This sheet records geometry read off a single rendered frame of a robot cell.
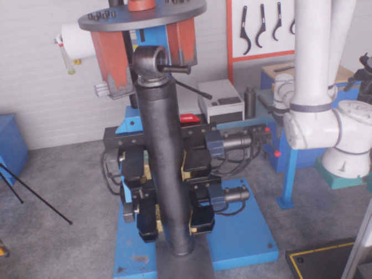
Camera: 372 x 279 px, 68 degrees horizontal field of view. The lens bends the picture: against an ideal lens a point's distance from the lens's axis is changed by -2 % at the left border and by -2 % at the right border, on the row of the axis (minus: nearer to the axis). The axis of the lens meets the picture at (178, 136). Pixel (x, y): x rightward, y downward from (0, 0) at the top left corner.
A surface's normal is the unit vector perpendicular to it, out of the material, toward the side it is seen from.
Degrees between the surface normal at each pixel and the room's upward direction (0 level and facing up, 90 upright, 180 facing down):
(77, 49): 109
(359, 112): 8
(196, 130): 90
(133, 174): 0
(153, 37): 90
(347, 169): 68
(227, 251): 0
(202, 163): 0
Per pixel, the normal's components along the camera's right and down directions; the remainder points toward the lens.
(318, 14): -0.16, 0.31
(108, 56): 0.55, 0.40
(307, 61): -0.59, 0.30
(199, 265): -0.11, -0.84
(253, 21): 0.11, 0.53
